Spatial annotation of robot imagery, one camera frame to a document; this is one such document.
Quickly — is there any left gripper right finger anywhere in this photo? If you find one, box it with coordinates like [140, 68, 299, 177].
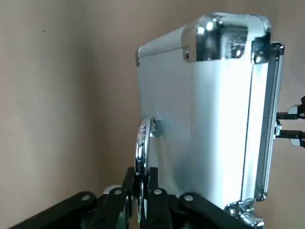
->
[142, 167, 253, 229]

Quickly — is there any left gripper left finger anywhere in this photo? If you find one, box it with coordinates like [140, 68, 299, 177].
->
[9, 167, 136, 229]

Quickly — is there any silver aluminium medical case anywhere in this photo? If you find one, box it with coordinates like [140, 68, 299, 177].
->
[134, 13, 305, 226]

